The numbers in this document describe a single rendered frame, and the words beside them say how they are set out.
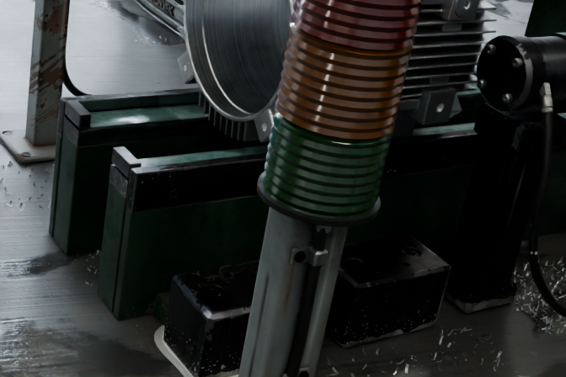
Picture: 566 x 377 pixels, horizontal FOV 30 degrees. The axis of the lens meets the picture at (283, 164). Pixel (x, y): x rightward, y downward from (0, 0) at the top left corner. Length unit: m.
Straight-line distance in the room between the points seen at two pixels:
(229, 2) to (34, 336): 0.33
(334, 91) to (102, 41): 0.94
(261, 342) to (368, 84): 0.16
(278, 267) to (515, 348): 0.39
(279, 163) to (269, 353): 0.11
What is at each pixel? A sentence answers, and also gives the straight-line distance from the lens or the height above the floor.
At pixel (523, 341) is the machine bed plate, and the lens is 0.92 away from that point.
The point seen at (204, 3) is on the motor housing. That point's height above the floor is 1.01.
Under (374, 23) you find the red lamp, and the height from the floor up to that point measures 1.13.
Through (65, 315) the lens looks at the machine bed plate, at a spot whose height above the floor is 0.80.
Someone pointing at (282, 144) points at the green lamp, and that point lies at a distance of 0.51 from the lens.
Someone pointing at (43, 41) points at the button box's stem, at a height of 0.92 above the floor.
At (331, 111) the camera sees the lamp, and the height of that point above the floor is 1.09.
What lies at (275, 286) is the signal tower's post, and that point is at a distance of 0.55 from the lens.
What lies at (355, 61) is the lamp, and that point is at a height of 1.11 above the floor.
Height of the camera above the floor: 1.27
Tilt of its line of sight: 24 degrees down
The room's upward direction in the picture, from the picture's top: 11 degrees clockwise
